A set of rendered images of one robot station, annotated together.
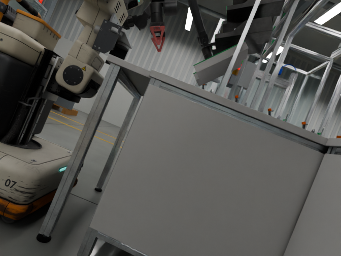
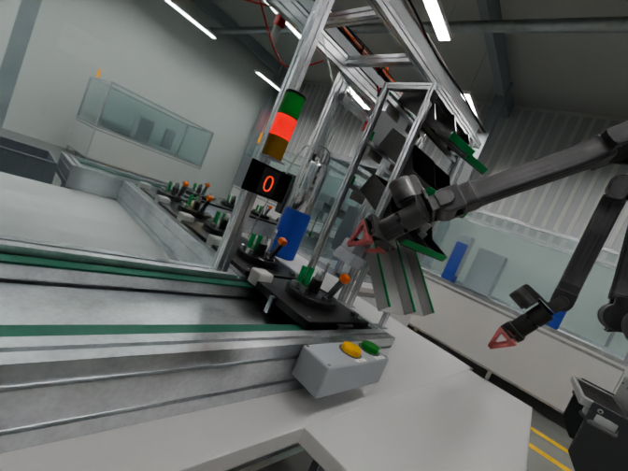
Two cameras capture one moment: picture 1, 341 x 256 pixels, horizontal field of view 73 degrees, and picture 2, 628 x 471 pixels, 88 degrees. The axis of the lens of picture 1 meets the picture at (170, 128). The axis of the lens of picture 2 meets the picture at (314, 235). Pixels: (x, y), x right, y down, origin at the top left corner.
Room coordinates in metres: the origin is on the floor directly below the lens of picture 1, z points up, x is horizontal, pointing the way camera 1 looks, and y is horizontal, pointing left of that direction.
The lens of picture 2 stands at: (2.36, 0.28, 1.20)
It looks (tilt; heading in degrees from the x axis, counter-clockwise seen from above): 5 degrees down; 217
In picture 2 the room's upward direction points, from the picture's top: 23 degrees clockwise
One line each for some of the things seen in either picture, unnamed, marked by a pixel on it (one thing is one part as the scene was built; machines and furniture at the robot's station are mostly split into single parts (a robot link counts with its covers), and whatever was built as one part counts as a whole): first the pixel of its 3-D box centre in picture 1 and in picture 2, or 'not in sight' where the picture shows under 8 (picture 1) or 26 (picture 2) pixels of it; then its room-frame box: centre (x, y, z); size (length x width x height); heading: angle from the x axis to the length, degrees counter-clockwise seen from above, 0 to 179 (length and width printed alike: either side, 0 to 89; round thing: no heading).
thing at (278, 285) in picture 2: not in sight; (307, 301); (1.67, -0.17, 0.96); 0.24 x 0.24 x 0.02; 84
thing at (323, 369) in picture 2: not in sight; (344, 364); (1.77, 0.03, 0.93); 0.21 x 0.07 x 0.06; 174
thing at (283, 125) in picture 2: not in sight; (282, 127); (1.84, -0.31, 1.34); 0.05 x 0.05 x 0.05
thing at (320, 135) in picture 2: not in sight; (317, 145); (0.76, -1.17, 1.56); 0.09 x 0.04 x 1.39; 174
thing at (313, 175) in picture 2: not in sight; (311, 179); (0.99, -0.91, 1.32); 0.14 x 0.14 x 0.38
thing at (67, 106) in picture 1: (53, 99); not in sight; (6.45, 3.29, 0.20); 1.20 x 0.80 x 0.41; 91
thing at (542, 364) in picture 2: not in sight; (489, 282); (-3.00, -0.44, 1.13); 3.06 x 1.36 x 2.25; 91
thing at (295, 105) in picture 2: not in sight; (291, 107); (1.84, -0.31, 1.39); 0.05 x 0.05 x 0.05
